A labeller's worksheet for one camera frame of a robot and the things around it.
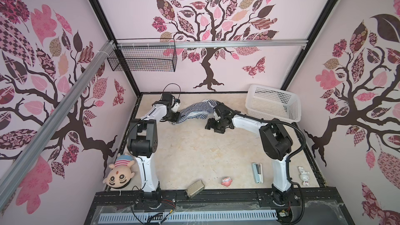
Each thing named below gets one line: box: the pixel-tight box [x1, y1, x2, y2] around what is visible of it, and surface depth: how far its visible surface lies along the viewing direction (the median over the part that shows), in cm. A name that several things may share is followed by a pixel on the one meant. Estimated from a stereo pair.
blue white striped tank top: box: [159, 99, 218, 125], surface depth 106 cm
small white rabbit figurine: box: [297, 166, 310, 186], surface depth 80 cm
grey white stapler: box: [252, 162, 265, 184], surface depth 82 cm
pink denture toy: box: [220, 177, 233, 187], surface depth 77 cm
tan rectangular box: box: [184, 179, 206, 199], surface depth 76 cm
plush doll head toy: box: [102, 153, 136, 190], surface depth 76 cm
